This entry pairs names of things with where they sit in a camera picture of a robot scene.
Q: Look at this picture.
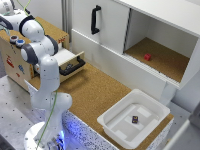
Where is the pink block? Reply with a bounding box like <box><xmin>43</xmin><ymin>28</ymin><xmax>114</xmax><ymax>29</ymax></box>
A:
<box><xmin>143</xmin><ymin>53</ymin><xmax>152</xmax><ymax>62</ymax></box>

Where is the blue button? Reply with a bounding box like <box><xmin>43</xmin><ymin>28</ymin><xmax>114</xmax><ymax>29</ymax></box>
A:
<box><xmin>15</xmin><ymin>38</ymin><xmax>26</xmax><ymax>48</ymax></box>

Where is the white sliding door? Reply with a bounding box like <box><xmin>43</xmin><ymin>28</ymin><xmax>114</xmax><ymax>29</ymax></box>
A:
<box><xmin>72</xmin><ymin>0</ymin><xmax>131</xmax><ymax>54</ymax></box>

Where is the wooden drawer box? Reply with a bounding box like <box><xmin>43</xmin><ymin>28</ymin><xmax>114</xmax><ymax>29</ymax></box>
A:
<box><xmin>0</xmin><ymin>16</ymin><xmax>71</xmax><ymax>93</ymax></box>

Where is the purple block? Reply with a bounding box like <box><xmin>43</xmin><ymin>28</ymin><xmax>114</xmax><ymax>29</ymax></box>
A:
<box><xmin>131</xmin><ymin>115</ymin><xmax>140</xmax><ymax>125</ymax></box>

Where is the white cabinet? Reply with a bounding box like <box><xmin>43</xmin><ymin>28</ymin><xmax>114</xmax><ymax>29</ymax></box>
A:
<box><xmin>69</xmin><ymin>0</ymin><xmax>200</xmax><ymax>108</ymax></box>

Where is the white plastic box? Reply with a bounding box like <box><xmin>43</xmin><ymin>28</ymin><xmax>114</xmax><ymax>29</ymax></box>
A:
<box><xmin>96</xmin><ymin>88</ymin><xmax>171</xmax><ymax>150</ymax></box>

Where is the red button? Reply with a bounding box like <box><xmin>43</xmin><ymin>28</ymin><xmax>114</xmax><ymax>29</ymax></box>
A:
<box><xmin>9</xmin><ymin>34</ymin><xmax>19</xmax><ymax>44</ymax></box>

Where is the black door handle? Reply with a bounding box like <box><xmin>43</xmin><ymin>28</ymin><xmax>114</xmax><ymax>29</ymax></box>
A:
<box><xmin>90</xmin><ymin>4</ymin><xmax>102</xmax><ymax>36</ymax></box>

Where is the wooden drawer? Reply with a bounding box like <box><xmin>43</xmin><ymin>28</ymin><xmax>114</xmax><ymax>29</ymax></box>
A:
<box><xmin>53</xmin><ymin>47</ymin><xmax>87</xmax><ymax>83</ymax></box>

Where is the green cable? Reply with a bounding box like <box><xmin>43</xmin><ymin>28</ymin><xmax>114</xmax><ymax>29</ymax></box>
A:
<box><xmin>2</xmin><ymin>0</ymin><xmax>59</xmax><ymax>150</ymax></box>

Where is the black drawer handle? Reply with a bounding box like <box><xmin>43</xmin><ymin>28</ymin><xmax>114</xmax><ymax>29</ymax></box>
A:
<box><xmin>58</xmin><ymin>55</ymin><xmax>87</xmax><ymax>77</ymax></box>

